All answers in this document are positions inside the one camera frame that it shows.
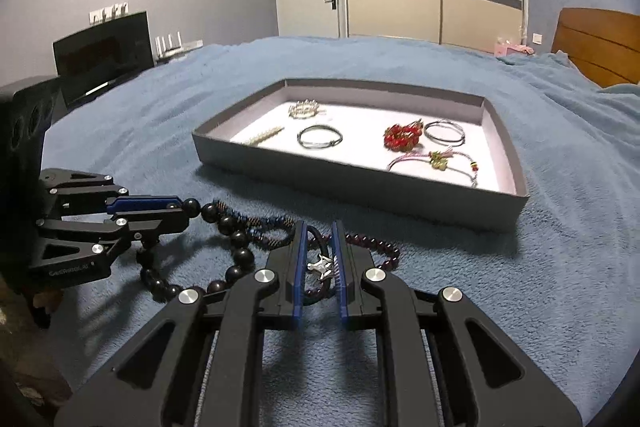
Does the grey shallow jewelry tray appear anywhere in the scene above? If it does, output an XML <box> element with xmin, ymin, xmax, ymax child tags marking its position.
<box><xmin>192</xmin><ymin>79</ymin><xmax>529</xmax><ymax>231</ymax></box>

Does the dark red bead string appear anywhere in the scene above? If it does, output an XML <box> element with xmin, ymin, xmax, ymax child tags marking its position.
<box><xmin>301</xmin><ymin>233</ymin><xmax>402</xmax><ymax>306</ymax></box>

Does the white wall outlet strip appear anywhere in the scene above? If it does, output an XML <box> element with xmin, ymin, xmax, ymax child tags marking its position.
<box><xmin>89</xmin><ymin>2</ymin><xmax>129</xmax><ymax>26</ymax></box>

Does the large black bead bracelet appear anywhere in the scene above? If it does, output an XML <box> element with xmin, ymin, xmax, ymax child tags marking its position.
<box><xmin>135</xmin><ymin>197</ymin><xmax>256</xmax><ymax>304</ymax></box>

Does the grey cord bracelet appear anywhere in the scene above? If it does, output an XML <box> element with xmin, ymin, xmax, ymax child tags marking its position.
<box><xmin>296</xmin><ymin>123</ymin><xmax>344</xmax><ymax>150</ymax></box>

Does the dark blue beaded chain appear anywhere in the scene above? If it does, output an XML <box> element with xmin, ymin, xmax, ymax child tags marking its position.
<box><xmin>211</xmin><ymin>198</ymin><xmax>298</xmax><ymax>251</ymax></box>

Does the person's left hand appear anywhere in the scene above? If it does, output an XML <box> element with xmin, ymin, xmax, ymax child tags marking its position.
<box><xmin>1</xmin><ymin>282</ymin><xmax>63</xmax><ymax>332</ymax></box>

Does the round pearl hair clip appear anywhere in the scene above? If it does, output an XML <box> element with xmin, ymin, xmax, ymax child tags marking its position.
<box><xmin>288</xmin><ymin>100</ymin><xmax>320</xmax><ymax>119</ymax></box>

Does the black cord charm bracelet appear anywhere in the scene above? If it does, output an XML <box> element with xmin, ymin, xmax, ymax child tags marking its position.
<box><xmin>299</xmin><ymin>224</ymin><xmax>338</xmax><ymax>308</ymax></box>

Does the pink box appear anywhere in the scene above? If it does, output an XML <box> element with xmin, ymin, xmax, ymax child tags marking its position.
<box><xmin>494</xmin><ymin>38</ymin><xmax>535</xmax><ymax>57</ymax></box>

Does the pink cord charm bracelet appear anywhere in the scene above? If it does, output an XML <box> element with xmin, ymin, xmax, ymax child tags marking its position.
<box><xmin>387</xmin><ymin>146</ymin><xmax>480</xmax><ymax>188</ymax></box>

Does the white wifi router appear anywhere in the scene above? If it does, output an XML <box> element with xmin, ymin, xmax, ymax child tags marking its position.
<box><xmin>154</xmin><ymin>31</ymin><xmax>204</xmax><ymax>63</ymax></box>

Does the blue bed blanket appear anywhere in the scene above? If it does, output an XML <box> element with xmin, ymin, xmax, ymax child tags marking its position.
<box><xmin>42</xmin><ymin>37</ymin><xmax>639</xmax><ymax>426</ymax></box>

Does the thin silver cord bracelet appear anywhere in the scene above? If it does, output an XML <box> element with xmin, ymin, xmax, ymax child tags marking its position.
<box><xmin>423</xmin><ymin>119</ymin><xmax>467</xmax><ymax>148</ymax></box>

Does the red bead bracelet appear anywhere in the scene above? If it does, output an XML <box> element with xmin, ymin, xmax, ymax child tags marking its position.
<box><xmin>383</xmin><ymin>120</ymin><xmax>424</xmax><ymax>153</ymax></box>

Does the straight pearl hair clip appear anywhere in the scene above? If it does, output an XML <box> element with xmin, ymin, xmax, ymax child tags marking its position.
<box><xmin>245</xmin><ymin>127</ymin><xmax>283</xmax><ymax>146</ymax></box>

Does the black television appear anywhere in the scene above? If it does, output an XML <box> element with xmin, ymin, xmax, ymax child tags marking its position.
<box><xmin>52</xmin><ymin>12</ymin><xmax>154</xmax><ymax>108</ymax></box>

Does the wooden headboard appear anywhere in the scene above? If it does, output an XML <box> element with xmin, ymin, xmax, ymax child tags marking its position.
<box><xmin>551</xmin><ymin>8</ymin><xmax>640</xmax><ymax>88</ymax></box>

